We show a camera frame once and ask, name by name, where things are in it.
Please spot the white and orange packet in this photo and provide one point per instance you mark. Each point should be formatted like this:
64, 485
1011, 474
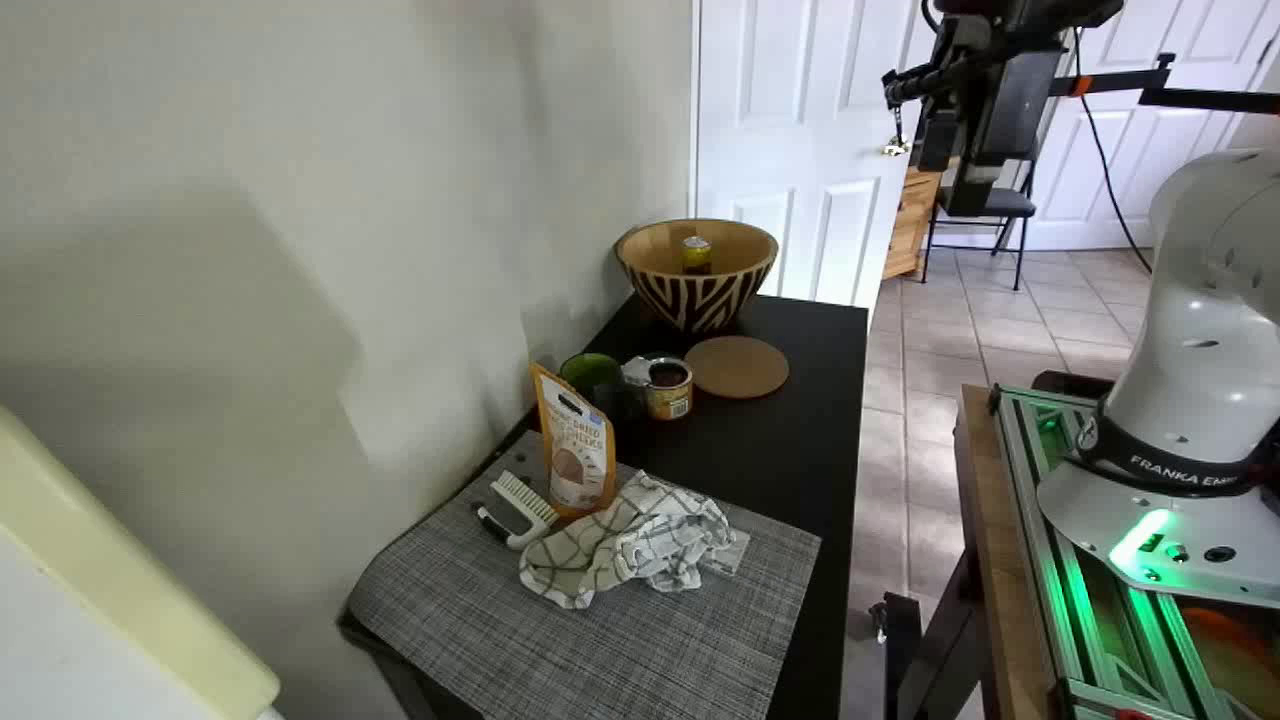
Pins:
578, 446

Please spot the wooden zebra pattern bowl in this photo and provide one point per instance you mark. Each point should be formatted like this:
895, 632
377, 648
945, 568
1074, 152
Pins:
694, 302

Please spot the gray woven mat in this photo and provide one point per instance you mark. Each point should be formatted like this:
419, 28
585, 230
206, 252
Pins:
585, 646

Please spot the small opened pudding cup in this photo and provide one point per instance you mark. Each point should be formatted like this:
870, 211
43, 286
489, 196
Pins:
668, 399

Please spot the green glass cup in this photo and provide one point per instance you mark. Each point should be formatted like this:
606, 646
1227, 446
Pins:
585, 373

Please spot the round cork coaster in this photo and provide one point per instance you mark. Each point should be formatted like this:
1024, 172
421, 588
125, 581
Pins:
738, 367

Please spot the black table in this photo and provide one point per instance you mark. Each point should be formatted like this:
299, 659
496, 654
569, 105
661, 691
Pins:
787, 440

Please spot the white checked cloth towel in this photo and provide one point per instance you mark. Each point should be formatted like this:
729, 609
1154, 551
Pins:
642, 541

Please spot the white brush tool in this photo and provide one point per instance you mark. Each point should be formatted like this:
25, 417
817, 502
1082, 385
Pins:
522, 505

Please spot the white panelled door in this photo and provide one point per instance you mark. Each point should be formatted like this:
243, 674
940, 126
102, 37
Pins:
800, 135

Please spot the wooden workbench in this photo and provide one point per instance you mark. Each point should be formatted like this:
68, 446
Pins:
992, 562

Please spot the black chair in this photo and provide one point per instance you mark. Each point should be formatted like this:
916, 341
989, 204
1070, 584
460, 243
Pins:
992, 142

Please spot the white closet doors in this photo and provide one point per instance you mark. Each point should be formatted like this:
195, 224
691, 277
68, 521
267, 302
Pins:
1202, 53

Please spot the black camera rig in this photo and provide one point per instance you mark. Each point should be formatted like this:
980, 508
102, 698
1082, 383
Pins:
1013, 10

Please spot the aluminium rail frame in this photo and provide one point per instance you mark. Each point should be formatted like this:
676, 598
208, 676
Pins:
1085, 627

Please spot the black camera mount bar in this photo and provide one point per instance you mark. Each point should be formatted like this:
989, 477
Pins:
1202, 98

